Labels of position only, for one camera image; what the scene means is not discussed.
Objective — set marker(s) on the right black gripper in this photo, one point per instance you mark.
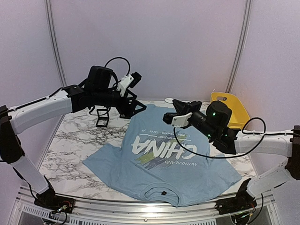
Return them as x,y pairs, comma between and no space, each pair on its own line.
185,108

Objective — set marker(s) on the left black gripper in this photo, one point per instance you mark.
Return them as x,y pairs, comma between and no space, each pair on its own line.
129,111

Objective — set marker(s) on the black brooch box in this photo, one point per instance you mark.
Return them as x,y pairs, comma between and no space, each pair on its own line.
102,118

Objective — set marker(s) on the light blue printed t-shirt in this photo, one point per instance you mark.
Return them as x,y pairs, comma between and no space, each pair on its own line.
156,163

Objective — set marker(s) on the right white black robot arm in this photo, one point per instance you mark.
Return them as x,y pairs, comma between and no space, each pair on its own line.
236,143

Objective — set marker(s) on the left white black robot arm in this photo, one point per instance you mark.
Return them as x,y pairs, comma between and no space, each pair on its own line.
100,88

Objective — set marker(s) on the yellow plastic basket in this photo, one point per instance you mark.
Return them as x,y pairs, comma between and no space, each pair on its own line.
239,115

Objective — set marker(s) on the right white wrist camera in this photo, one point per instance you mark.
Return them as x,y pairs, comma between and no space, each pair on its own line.
181,121

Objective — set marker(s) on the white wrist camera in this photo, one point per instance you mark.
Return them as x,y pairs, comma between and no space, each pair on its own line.
128,81
181,121

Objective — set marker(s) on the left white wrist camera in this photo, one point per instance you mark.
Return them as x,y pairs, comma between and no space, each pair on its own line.
128,81

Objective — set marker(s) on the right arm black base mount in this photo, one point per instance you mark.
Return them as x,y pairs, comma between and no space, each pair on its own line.
242,201

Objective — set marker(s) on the left aluminium wall post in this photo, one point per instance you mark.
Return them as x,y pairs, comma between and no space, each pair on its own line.
54,42

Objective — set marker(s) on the aluminium wall post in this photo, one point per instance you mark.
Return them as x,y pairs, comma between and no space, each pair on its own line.
240,46
54,42

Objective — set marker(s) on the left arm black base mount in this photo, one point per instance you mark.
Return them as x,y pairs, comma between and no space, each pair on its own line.
50,200

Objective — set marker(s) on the right aluminium wall post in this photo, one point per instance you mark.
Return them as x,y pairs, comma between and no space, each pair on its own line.
240,46

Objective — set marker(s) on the aluminium front frame rail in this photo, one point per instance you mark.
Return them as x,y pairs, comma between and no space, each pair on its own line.
88,211

